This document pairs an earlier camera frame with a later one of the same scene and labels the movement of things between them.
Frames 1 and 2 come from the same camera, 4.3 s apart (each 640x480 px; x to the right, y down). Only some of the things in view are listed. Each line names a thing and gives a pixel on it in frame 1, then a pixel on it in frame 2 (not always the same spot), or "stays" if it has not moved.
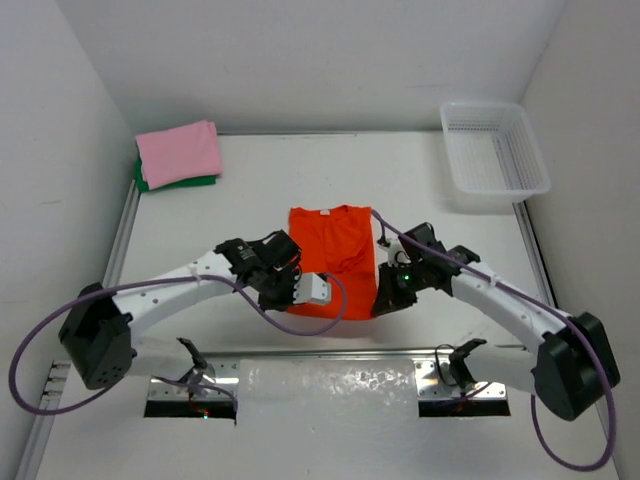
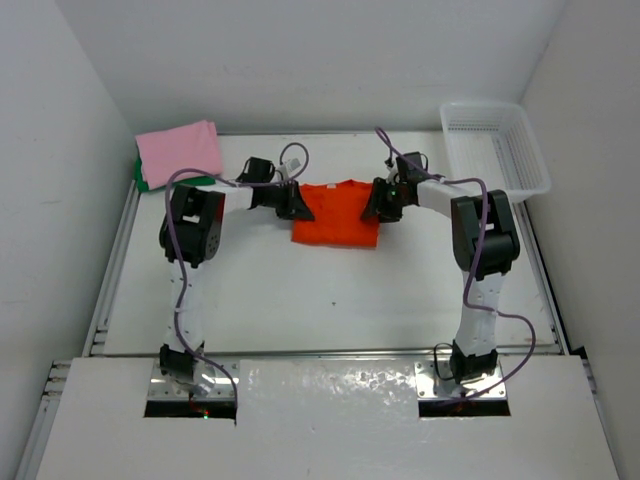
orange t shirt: (337, 239) to (337, 211)
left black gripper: (287, 298) to (294, 207)
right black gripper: (389, 299) to (380, 187)
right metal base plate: (436, 380) stays
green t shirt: (143, 187) stays
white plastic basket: (494, 151) stays
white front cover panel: (313, 419) stays
